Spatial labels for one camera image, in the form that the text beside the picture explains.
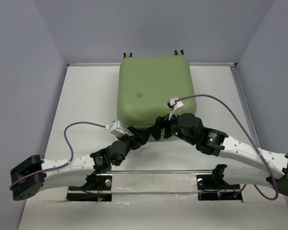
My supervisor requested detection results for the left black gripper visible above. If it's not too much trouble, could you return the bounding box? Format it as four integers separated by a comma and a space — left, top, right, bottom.
115, 126, 150, 154

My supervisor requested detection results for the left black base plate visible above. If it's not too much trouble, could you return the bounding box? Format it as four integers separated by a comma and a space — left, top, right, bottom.
66, 174, 112, 202

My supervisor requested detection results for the green hard-shell suitcase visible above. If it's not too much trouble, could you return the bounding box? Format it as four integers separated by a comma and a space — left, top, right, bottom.
117, 50, 194, 129

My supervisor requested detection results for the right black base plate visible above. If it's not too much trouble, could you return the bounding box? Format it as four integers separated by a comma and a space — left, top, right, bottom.
196, 164, 243, 201

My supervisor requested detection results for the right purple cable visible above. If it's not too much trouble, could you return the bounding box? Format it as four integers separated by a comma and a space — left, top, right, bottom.
176, 93, 278, 201

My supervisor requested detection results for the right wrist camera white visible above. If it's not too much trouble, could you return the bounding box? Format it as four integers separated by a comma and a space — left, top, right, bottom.
167, 97, 184, 120

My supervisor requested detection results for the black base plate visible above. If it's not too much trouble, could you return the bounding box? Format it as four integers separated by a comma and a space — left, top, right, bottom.
66, 174, 112, 202
196, 164, 243, 201

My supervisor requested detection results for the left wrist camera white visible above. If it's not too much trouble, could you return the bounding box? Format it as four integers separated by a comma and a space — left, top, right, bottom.
105, 119, 128, 139

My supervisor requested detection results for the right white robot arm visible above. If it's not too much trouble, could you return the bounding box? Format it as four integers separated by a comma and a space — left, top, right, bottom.
148, 113, 288, 196

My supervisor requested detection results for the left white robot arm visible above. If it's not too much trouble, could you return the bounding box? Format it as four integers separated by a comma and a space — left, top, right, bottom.
10, 126, 150, 201

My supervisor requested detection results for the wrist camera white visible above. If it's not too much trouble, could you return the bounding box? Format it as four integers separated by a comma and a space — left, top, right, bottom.
105, 119, 128, 139
167, 97, 184, 120

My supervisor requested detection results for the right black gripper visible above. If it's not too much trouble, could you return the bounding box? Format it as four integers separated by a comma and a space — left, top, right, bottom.
147, 107, 195, 145

